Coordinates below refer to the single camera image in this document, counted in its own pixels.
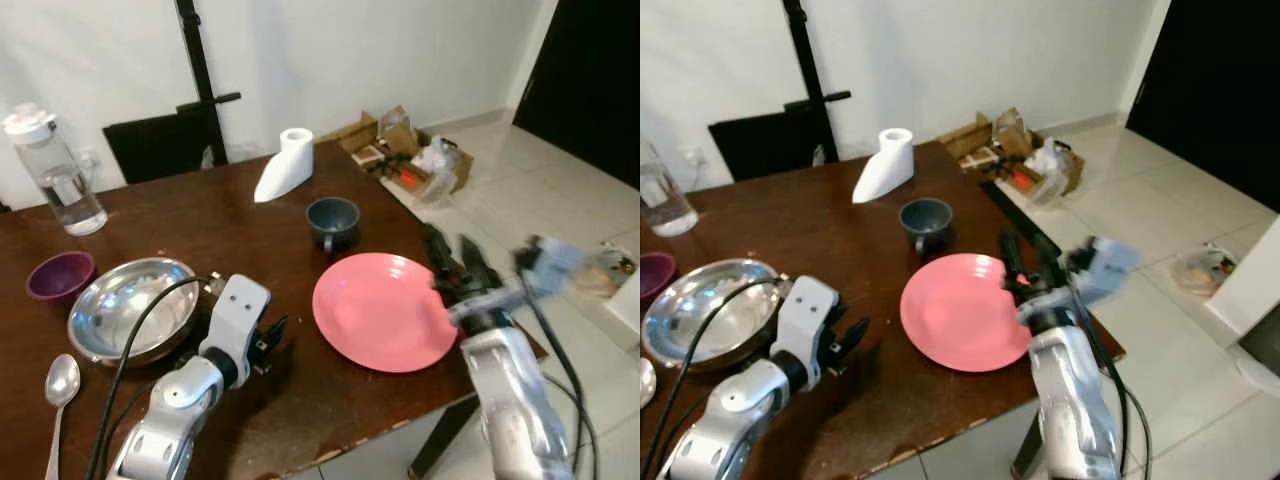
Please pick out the pink round plate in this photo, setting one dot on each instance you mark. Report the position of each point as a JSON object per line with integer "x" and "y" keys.
{"x": 960, "y": 310}
{"x": 380, "y": 310}

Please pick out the dark brown wooden table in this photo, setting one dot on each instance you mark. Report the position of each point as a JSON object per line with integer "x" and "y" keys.
{"x": 320, "y": 400}
{"x": 900, "y": 420}

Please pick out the white wall outlet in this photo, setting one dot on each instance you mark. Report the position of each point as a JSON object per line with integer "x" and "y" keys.
{"x": 692, "y": 157}
{"x": 88, "y": 158}

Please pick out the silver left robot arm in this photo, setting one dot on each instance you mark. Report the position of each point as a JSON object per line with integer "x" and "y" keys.
{"x": 165, "y": 430}
{"x": 730, "y": 430}

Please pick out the cardboard box with clutter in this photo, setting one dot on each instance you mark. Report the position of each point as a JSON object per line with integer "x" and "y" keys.
{"x": 400, "y": 150}
{"x": 1010, "y": 150}

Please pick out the silver metal spoon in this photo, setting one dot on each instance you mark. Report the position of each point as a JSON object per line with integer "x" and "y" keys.
{"x": 62, "y": 380}
{"x": 646, "y": 382}

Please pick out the black upright stand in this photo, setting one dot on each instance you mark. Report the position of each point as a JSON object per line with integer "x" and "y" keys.
{"x": 200, "y": 60}
{"x": 812, "y": 60}

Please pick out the small purple bowl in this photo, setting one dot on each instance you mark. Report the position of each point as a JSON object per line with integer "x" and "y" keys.
{"x": 655, "y": 275}
{"x": 58, "y": 278}

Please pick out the dark grey-blue cup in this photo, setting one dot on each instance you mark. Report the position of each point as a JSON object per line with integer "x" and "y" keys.
{"x": 333, "y": 222}
{"x": 925, "y": 222}

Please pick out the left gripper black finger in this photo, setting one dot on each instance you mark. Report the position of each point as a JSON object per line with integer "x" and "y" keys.
{"x": 860, "y": 336}
{"x": 282, "y": 332}
{"x": 266, "y": 329}
{"x": 841, "y": 331}

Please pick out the black flat board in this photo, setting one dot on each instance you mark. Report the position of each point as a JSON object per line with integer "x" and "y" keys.
{"x": 765, "y": 145}
{"x": 160, "y": 145}

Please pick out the white cabinet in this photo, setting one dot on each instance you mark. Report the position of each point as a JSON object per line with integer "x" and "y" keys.
{"x": 1250, "y": 280}

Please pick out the white paper towel roll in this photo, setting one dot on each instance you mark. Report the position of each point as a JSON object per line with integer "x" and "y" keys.
{"x": 885, "y": 170}
{"x": 285, "y": 170}

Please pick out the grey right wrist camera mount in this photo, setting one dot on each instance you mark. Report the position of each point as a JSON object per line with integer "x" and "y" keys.
{"x": 550, "y": 265}
{"x": 1105, "y": 268}

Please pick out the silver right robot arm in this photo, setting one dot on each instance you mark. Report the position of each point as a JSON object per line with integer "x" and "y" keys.
{"x": 510, "y": 400}
{"x": 1070, "y": 400}

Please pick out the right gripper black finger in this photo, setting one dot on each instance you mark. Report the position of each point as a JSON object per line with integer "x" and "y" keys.
{"x": 437, "y": 255}
{"x": 477, "y": 262}
{"x": 1050, "y": 265}
{"x": 1013, "y": 258}

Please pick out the stainless steel bowl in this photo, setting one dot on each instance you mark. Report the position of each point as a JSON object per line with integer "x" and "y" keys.
{"x": 710, "y": 315}
{"x": 125, "y": 310}

